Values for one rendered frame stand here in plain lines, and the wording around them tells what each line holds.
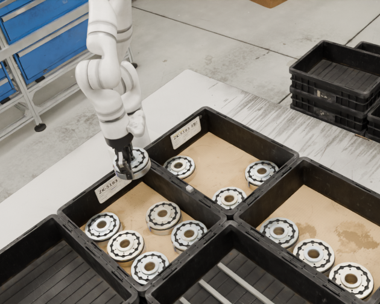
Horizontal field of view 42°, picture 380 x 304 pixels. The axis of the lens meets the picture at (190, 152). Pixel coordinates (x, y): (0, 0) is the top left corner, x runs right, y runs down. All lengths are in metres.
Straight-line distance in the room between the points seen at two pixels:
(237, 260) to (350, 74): 1.42
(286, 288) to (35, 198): 0.99
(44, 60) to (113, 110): 2.11
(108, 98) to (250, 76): 2.28
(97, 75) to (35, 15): 2.07
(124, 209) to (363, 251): 0.69
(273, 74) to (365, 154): 1.73
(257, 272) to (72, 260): 0.52
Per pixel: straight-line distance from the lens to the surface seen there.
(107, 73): 1.17
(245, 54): 3.67
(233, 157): 1.61
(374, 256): 1.37
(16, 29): 3.18
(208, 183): 1.54
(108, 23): 1.23
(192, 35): 4.01
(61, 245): 1.52
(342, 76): 2.53
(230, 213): 1.32
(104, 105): 1.22
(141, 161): 1.39
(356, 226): 1.42
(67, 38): 3.37
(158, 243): 1.42
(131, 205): 1.54
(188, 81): 2.21
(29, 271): 1.50
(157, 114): 2.06
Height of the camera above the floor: 1.93
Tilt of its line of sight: 42 degrees down
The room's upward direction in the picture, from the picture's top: 12 degrees counter-clockwise
